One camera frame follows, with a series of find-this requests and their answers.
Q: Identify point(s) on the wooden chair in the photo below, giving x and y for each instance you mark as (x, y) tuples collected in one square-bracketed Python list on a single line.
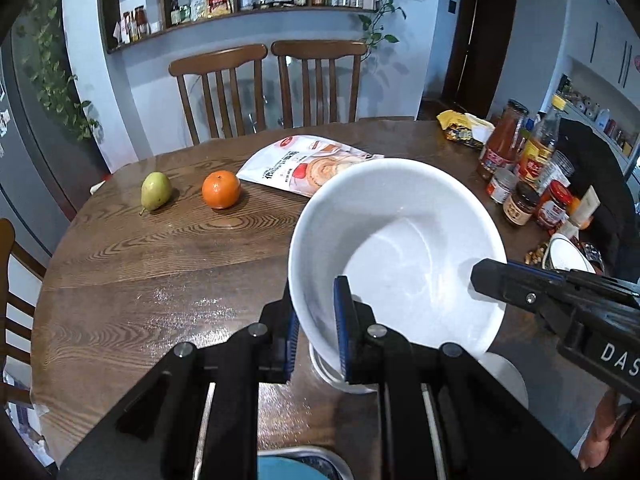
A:
[(10, 270), (215, 60), (320, 49)]

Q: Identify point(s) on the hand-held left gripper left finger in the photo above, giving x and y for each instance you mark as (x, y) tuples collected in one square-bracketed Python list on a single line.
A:
[(292, 355)]

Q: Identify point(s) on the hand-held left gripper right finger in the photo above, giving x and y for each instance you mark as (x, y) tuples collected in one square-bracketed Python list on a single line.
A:
[(342, 320)]

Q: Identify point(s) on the yellow-label oil bottle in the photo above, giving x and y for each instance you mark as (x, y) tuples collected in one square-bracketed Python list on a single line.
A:
[(537, 155)]

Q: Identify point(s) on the green jar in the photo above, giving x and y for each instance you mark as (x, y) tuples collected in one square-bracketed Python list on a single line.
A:
[(185, 14)]

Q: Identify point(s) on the green pear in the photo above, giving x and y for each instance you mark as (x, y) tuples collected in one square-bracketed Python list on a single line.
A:
[(156, 191)]

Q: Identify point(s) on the dark glass bottle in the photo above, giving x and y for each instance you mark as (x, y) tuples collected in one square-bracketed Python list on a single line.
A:
[(175, 12)]

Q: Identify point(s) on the white tube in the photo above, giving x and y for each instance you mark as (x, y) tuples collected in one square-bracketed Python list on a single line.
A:
[(586, 207)]

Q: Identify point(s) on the red chili jar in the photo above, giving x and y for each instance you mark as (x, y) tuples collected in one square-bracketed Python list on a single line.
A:
[(554, 207)]

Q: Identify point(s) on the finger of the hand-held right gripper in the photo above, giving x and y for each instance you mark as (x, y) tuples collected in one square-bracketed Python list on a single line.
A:
[(600, 287), (510, 285)]

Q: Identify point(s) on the grey refrigerator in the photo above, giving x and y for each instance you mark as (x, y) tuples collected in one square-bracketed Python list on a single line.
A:
[(30, 160)]

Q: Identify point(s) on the red sauce bottle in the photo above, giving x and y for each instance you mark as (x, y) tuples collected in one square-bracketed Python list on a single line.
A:
[(128, 27), (143, 22)]

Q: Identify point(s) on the pale snack packet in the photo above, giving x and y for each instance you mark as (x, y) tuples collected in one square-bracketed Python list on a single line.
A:
[(199, 10)]

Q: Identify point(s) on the curved wooden wall shelf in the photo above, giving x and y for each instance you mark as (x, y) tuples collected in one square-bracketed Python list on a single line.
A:
[(240, 19)]

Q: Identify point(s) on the white bowl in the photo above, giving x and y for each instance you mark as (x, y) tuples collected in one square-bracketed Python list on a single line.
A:
[(505, 375), (400, 220)]

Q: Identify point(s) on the small green vine plant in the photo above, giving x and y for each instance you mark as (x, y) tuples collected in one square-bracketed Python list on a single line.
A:
[(380, 30)]

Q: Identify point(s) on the red snack packet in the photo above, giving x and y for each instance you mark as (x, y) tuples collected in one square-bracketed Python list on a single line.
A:
[(220, 4)]

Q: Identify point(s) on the orange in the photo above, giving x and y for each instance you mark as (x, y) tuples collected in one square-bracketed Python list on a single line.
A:
[(221, 190)]

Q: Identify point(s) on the person's right hand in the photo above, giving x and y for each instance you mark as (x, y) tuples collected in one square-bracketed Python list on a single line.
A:
[(597, 440)]

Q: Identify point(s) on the brown sauce jar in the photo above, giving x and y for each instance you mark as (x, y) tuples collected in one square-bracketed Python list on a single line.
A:
[(520, 205)]

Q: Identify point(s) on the red juice bottle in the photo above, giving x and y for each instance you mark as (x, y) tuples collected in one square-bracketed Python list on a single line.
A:
[(500, 145)]

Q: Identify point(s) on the group of fridge photo magnets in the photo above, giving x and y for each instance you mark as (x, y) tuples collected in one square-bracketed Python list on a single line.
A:
[(4, 120)]

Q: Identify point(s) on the clear glass cup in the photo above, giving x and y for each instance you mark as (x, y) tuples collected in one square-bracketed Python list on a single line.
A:
[(562, 167)]

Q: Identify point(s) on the row of counter containers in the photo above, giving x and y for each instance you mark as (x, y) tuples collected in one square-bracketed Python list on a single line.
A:
[(600, 115)]

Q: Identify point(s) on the white wall cabinet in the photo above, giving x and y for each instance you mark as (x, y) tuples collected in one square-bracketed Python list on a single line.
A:
[(610, 10)]

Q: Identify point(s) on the small white plate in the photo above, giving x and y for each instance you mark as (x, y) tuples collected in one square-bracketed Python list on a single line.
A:
[(565, 257)]

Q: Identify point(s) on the blue plate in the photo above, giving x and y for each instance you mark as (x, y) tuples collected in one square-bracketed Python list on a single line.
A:
[(290, 470)]

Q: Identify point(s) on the dark wooden door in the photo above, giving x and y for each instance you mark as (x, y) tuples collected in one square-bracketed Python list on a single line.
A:
[(480, 45)]

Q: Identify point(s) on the yellow snack packet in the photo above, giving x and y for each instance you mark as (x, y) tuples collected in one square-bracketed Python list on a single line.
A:
[(457, 125)]

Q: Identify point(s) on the small red-label jar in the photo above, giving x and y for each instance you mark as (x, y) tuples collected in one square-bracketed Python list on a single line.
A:
[(501, 187)]

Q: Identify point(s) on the green trailing plant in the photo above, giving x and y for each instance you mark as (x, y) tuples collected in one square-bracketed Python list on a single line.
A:
[(55, 85)]

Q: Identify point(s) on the pile of nuts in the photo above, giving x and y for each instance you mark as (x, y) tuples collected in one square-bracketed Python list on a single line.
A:
[(535, 256)]

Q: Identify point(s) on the white snack packet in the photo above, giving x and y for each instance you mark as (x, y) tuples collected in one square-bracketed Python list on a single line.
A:
[(280, 160)]

